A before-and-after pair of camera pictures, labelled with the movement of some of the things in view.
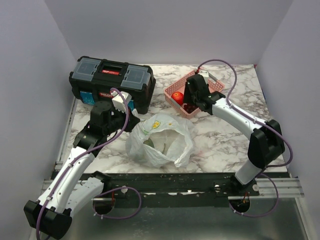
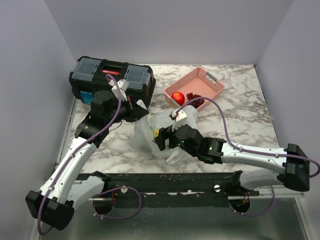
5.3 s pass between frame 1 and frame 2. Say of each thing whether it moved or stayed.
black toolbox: stayed
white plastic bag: moved
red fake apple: stayed
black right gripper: moved
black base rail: stayed
